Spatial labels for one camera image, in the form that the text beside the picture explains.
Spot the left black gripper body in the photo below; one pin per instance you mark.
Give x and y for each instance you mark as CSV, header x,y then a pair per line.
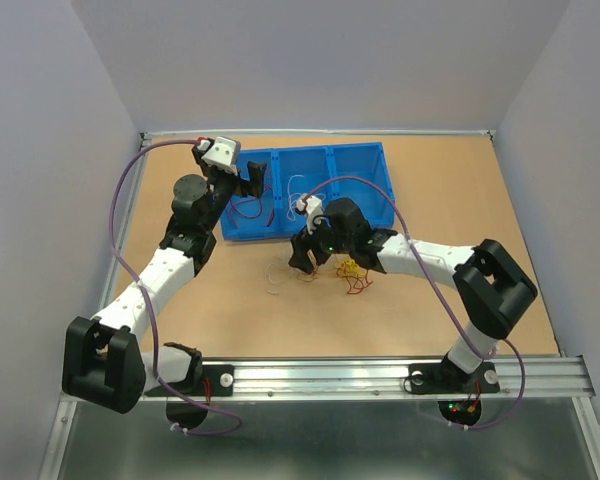
x,y
221,186

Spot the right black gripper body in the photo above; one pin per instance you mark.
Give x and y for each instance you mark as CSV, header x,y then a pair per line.
x,y
324,242

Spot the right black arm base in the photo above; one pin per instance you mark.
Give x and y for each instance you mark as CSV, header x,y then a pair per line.
x,y
462,393

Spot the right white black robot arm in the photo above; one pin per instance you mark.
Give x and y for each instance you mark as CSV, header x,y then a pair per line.
x,y
493,288

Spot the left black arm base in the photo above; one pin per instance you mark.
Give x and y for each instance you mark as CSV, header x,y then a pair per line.
x,y
208,383

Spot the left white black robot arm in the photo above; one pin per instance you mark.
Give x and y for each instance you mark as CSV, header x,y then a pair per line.
x,y
114,333

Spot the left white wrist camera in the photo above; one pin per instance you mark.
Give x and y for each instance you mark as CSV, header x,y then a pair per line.
x,y
220,152

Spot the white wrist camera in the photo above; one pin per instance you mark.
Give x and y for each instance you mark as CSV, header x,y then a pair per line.
x,y
312,209
220,152

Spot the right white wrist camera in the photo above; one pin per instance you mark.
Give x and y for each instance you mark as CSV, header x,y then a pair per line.
x,y
312,209

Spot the aluminium side frame rail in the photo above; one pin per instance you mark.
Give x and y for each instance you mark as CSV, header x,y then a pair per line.
x,y
119,218

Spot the aluminium front rail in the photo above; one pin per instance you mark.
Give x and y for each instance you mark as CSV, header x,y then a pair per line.
x,y
313,380

